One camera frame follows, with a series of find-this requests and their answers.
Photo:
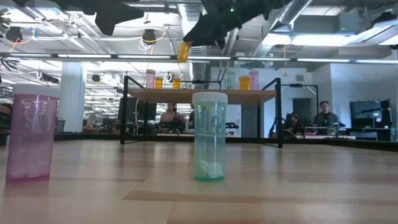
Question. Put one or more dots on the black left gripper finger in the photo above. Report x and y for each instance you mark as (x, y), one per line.
(113, 15)

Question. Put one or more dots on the orange medicine bottle white cap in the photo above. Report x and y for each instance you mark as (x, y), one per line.
(158, 83)
(176, 84)
(184, 53)

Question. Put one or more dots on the pink medicine bottle white cap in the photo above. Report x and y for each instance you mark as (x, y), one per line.
(32, 133)
(254, 80)
(150, 80)

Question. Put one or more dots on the green medicine bottle white pills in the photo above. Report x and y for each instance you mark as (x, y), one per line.
(210, 137)

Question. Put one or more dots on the black hanging ceiling lamp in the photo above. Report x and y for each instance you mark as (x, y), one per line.
(14, 34)
(149, 35)

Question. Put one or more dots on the long linear ceiling light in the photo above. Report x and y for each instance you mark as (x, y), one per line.
(87, 56)

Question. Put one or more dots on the bright ceiling light panel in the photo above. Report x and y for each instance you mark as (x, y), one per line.
(311, 40)

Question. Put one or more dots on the person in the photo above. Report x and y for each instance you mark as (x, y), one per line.
(5, 115)
(170, 116)
(293, 124)
(325, 118)

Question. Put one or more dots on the white building column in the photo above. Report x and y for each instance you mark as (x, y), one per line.
(72, 96)

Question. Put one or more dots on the black computer monitor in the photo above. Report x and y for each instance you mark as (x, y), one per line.
(365, 113)
(152, 115)

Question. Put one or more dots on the wooden shelf black metal frame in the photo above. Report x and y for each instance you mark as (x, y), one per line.
(186, 96)

